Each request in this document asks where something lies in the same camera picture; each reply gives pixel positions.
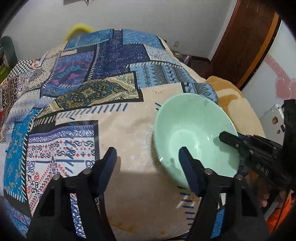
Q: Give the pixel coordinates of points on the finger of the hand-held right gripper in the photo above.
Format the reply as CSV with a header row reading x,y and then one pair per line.
x,y
231,140
246,138

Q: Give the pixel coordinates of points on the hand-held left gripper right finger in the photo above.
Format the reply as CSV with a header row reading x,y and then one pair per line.
x,y
188,171

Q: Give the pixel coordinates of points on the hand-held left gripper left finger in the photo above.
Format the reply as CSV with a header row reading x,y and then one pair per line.
x,y
108,164

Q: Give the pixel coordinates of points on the green bowl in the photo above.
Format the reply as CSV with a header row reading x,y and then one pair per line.
x,y
185,120

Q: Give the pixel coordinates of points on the person's right hand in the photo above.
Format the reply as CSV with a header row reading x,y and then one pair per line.
x,y
263,199

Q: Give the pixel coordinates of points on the silver stickered case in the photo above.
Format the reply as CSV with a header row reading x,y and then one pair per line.
x,y
270,118

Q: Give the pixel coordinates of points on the white cabinet with pink hearts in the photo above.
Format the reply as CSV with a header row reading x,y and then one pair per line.
x,y
261,92

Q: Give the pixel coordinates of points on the person's orange clothing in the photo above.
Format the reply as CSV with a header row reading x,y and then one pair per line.
x,y
279,215

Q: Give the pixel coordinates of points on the brown wooden door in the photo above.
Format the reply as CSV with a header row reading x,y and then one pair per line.
x,y
245,46

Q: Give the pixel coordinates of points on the patchwork printed blanket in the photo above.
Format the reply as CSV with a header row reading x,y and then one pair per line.
x,y
115,58

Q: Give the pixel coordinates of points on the yellow plastic object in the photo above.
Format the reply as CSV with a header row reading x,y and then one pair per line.
x,y
79,26

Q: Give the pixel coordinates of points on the grey chair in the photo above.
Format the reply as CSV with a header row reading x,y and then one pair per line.
x,y
9,48

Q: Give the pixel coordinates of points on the wall socket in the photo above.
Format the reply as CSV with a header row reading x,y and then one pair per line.
x,y
176,43

